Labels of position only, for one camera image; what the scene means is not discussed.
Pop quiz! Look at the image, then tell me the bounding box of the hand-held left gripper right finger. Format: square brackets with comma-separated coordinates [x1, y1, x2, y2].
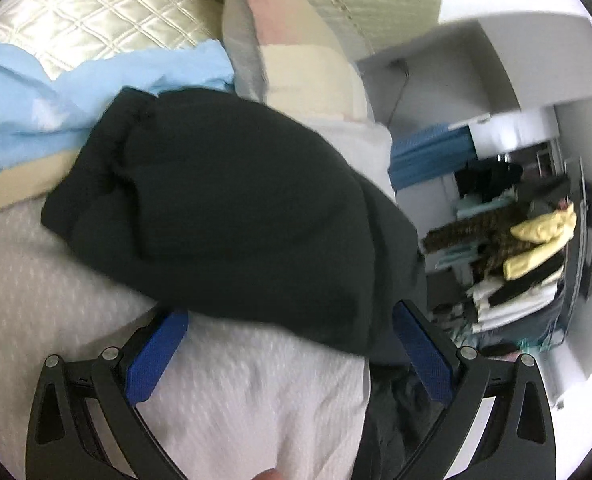
[391, 299, 557, 480]

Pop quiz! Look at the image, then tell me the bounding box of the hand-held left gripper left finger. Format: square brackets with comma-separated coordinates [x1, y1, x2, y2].
[25, 310, 191, 480]

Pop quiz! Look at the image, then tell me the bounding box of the black jacket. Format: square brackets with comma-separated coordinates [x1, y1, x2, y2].
[40, 86, 456, 480]

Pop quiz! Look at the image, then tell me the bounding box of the metal clothes rack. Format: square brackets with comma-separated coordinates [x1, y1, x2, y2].
[566, 157, 592, 301]

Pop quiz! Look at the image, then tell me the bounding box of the white hoodie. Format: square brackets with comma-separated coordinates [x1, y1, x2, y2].
[468, 280, 561, 331]

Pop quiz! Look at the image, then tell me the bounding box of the grey bed blanket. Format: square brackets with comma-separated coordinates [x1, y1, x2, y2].
[0, 115, 394, 480]

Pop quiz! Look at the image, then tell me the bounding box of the black hanging sweater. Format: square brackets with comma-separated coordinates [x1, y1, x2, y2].
[486, 255, 566, 307]

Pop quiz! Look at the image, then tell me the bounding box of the leopard print scarf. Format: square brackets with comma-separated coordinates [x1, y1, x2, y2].
[421, 204, 526, 281]

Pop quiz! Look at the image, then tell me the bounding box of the yellow fleece jacket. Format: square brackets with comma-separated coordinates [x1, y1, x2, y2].
[504, 204, 577, 281]

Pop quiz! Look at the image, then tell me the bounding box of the black hanging coat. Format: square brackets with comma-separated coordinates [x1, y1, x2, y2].
[456, 160, 524, 198]

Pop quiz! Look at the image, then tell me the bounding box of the blue curtain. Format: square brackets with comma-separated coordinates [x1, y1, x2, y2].
[391, 125, 476, 191]

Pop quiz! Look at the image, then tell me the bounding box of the beige bed sheet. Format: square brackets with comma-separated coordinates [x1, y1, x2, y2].
[0, 152, 77, 221]

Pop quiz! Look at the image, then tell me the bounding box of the light blue cloth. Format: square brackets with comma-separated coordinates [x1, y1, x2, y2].
[0, 40, 237, 183]

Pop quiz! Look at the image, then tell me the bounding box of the pink grey cream pillow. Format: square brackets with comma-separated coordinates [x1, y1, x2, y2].
[222, 0, 374, 121]

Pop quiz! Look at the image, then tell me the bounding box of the cream quilted headboard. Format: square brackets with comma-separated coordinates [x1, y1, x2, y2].
[0, 0, 446, 83]

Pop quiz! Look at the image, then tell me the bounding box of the black power adapter cable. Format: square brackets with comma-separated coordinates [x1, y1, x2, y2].
[387, 59, 411, 126]

